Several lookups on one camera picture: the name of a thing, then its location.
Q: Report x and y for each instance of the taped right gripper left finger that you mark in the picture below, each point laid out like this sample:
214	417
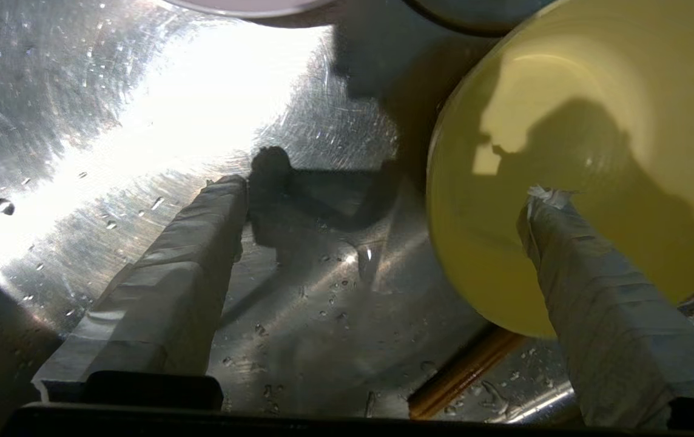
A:
171	285

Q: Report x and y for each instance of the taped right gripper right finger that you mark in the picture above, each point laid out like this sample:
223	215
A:
602	315

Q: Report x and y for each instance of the yellow plastic bowl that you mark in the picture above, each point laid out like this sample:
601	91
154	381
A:
565	91

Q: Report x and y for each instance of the pink plastic bowl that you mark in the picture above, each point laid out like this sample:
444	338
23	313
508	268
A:
250	6

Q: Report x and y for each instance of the stainless steel sink basin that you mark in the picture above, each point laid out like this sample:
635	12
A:
141	121

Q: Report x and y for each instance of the round metal drain strainer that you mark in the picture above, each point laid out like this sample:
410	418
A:
474	15

